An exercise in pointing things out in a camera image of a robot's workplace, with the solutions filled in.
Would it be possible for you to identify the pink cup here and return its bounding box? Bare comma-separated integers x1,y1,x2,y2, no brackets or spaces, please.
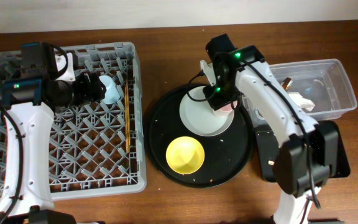
213,101,237,118

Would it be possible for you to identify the gold snack wrapper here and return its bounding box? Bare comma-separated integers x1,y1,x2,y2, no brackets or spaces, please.
281,77,293,91

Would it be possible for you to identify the yellow bowl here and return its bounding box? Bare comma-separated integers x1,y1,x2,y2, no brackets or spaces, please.
165,136,205,175

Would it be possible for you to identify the light blue cup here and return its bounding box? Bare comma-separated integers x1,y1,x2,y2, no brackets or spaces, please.
99,75,121,105

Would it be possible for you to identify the white tissue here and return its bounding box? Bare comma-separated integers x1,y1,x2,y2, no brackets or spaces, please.
288,92,315,111

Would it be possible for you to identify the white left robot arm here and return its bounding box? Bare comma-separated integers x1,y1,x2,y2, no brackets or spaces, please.
0,42,106,223

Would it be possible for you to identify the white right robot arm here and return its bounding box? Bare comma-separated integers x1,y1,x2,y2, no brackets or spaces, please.
201,34,339,223

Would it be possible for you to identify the grey dishwasher rack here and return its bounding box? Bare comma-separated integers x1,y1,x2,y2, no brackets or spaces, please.
0,42,147,201

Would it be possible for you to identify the grey round plate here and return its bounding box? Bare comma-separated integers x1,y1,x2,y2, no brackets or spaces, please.
179,90,234,137

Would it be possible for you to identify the round black tray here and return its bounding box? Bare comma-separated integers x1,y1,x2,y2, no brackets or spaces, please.
143,86,254,189

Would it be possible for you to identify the black rectangular tray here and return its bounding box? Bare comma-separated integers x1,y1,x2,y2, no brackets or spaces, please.
255,120,351,183

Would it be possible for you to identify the clear plastic bin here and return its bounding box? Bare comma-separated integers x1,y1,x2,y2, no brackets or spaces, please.
240,58,358,128

